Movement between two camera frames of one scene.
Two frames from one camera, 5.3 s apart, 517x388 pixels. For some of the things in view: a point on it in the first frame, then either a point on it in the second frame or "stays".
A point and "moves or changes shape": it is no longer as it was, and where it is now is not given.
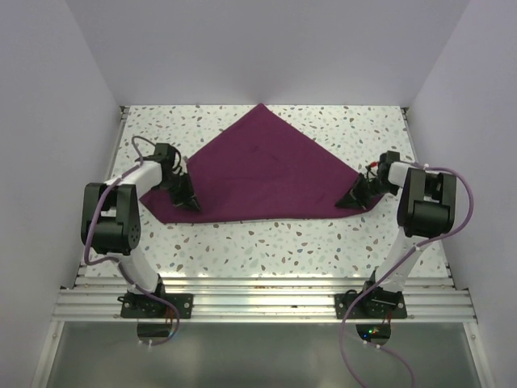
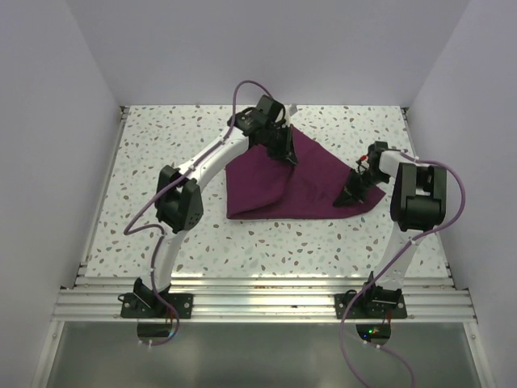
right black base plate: (379, 303) stays
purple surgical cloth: (260, 168) moves or changes shape
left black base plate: (140, 305) stays
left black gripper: (187, 198) → (287, 150)
